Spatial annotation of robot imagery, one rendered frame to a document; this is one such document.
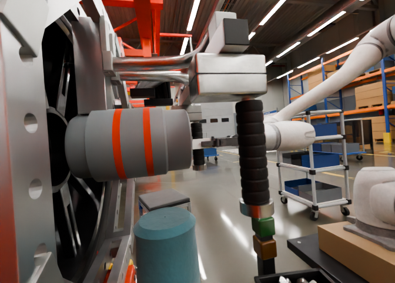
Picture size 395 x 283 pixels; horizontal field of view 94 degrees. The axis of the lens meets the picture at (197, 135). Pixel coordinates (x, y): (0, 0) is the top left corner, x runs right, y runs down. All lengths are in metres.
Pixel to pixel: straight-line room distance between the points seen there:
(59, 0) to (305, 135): 0.67
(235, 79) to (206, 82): 0.04
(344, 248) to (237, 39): 0.92
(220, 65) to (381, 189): 0.84
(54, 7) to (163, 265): 0.30
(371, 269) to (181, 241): 0.80
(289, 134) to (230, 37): 0.48
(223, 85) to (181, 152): 0.16
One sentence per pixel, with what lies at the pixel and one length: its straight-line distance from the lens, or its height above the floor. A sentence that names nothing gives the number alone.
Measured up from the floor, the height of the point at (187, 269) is 0.68.
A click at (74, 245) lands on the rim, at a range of 0.52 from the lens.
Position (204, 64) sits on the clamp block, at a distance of 0.22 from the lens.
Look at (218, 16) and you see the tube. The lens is 0.27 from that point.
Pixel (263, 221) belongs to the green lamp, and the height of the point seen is 0.66.
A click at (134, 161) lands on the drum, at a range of 0.34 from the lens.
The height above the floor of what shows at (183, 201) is 0.32.
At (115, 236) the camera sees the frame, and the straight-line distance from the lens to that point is 0.56.
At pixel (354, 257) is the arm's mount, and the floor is 0.36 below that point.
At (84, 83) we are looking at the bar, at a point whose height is 0.97.
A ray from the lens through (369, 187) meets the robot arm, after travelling 0.99.
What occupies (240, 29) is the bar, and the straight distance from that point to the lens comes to 0.24.
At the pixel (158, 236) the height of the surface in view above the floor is 0.73.
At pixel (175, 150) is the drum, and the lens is 0.34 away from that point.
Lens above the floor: 0.86
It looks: level
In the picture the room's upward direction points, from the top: 4 degrees counter-clockwise
